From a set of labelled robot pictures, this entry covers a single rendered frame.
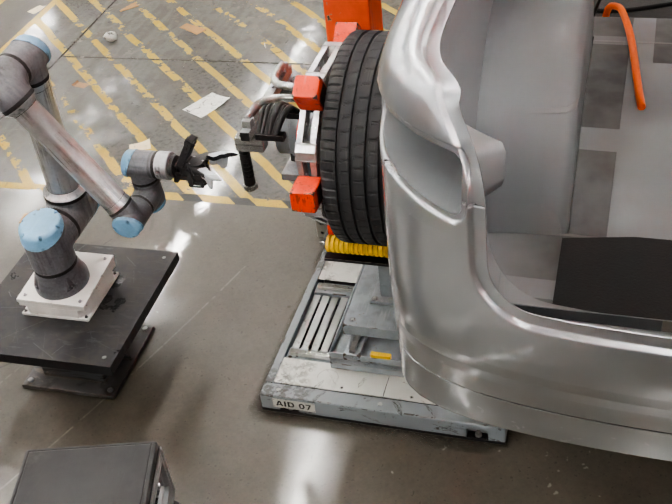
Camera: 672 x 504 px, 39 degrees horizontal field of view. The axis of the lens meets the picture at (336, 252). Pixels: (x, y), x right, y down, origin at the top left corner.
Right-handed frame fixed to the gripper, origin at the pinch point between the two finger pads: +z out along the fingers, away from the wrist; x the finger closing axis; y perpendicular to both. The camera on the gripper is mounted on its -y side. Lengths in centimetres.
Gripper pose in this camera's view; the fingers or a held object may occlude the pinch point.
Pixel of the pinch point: (229, 165)
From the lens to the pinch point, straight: 301.0
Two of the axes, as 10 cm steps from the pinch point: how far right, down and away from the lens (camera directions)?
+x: -2.7, 6.1, -7.5
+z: 9.6, 1.0, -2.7
